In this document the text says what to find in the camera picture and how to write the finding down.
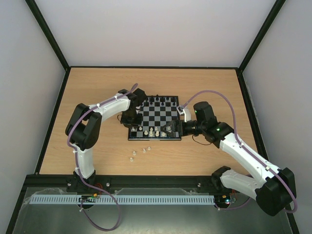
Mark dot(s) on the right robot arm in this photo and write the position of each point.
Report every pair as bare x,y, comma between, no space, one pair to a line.
271,187

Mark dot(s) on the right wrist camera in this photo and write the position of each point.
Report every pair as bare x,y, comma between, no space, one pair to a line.
184,111

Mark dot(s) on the black aluminium frame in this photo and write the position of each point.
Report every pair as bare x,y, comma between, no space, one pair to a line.
135,181

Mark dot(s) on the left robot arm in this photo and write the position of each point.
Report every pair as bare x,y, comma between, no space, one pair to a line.
84,127

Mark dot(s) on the black and silver chessboard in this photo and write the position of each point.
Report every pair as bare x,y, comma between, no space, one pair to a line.
155,116

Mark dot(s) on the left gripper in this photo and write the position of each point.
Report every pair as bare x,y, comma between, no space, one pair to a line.
129,125

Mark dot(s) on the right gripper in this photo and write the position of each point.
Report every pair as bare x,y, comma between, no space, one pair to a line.
178,127

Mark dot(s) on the grey slotted cable duct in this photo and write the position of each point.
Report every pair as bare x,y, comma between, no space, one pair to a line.
124,199

